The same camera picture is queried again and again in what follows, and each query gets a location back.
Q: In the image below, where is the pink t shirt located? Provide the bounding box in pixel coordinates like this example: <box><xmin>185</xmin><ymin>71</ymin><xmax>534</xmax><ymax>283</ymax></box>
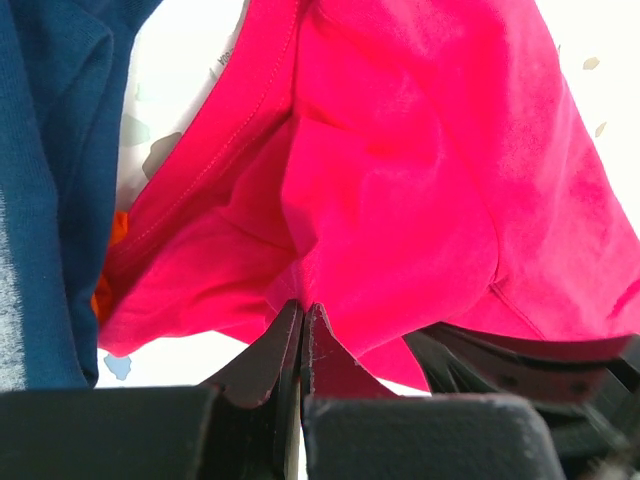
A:
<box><xmin>99</xmin><ymin>1</ymin><xmax>639</xmax><ymax>388</ymax></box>

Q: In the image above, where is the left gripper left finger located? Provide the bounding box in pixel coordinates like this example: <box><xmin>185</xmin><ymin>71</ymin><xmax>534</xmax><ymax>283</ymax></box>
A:
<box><xmin>1</xmin><ymin>301</ymin><xmax>304</xmax><ymax>479</ymax></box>

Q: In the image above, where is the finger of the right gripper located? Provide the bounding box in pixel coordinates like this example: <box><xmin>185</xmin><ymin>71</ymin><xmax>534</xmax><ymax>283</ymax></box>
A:
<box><xmin>404</xmin><ymin>324</ymin><xmax>639</xmax><ymax>465</ymax></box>

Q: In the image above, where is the folded blue t shirt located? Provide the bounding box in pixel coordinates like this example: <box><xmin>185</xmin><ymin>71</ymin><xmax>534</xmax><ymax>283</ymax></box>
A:
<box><xmin>1</xmin><ymin>0</ymin><xmax>156</xmax><ymax>391</ymax></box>

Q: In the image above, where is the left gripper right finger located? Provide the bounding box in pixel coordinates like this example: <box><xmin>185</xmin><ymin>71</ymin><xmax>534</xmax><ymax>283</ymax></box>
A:
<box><xmin>301</xmin><ymin>304</ymin><xmax>563</xmax><ymax>479</ymax></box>

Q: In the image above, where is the folded orange t shirt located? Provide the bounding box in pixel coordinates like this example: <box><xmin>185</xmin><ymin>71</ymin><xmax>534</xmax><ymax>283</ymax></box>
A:
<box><xmin>91</xmin><ymin>210</ymin><xmax>128</xmax><ymax>326</ymax></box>

